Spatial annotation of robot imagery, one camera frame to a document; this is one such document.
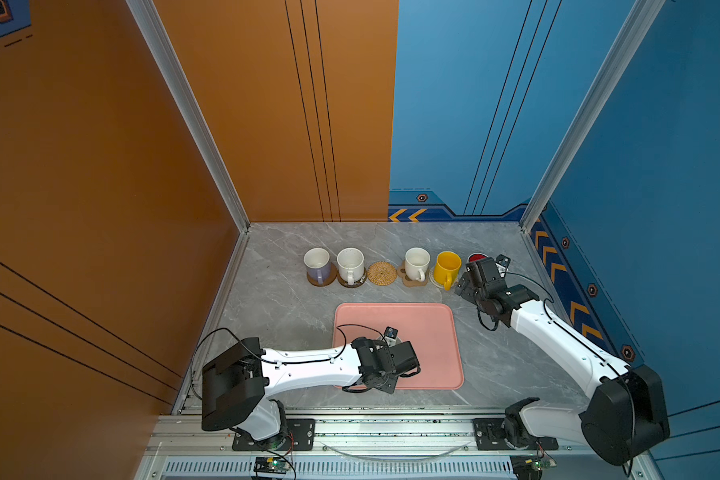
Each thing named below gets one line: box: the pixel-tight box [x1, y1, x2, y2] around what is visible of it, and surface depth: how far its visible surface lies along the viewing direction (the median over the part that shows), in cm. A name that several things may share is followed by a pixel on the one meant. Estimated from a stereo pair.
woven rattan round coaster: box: [367, 261, 397, 286], surface depth 107 cm
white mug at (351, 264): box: [336, 247, 365, 286], surface depth 101 cm
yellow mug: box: [433, 250, 462, 291], surface depth 98 cm
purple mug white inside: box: [303, 247, 331, 284], surface depth 101 cm
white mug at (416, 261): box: [404, 247, 431, 282], surface depth 99 cm
